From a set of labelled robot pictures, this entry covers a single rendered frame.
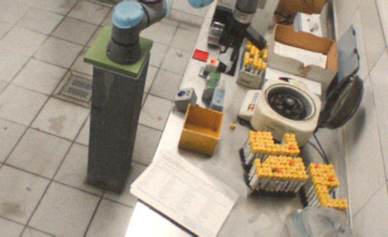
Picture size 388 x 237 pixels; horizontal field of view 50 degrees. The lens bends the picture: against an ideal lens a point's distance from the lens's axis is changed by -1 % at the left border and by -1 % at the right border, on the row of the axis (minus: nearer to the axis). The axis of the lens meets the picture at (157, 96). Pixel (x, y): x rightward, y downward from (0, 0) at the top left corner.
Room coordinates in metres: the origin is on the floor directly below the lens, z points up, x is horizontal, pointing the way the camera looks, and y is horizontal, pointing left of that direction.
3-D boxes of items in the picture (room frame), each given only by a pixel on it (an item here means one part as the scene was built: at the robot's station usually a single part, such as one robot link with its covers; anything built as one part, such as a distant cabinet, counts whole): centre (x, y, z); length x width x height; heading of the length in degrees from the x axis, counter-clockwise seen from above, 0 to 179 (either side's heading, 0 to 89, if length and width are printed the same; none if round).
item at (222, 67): (1.54, -0.28, 0.93); 0.17 x 0.09 x 0.11; 172
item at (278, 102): (1.22, -0.50, 0.97); 0.15 x 0.15 x 0.07
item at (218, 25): (1.72, -0.22, 0.92); 0.21 x 0.07 x 0.05; 173
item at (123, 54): (1.40, 0.18, 0.95); 0.15 x 0.15 x 0.10
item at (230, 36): (1.29, -0.23, 1.20); 0.09 x 0.08 x 0.12; 76
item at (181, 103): (1.19, -0.13, 0.92); 0.13 x 0.07 x 0.08; 83
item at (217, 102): (1.18, -0.23, 0.92); 0.10 x 0.07 x 0.10; 175
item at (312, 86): (1.39, -0.55, 0.92); 0.24 x 0.12 x 0.10; 83
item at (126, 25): (1.41, 0.18, 1.07); 0.13 x 0.12 x 0.14; 147
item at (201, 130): (1.04, -0.18, 0.93); 0.13 x 0.13 x 0.10; 84
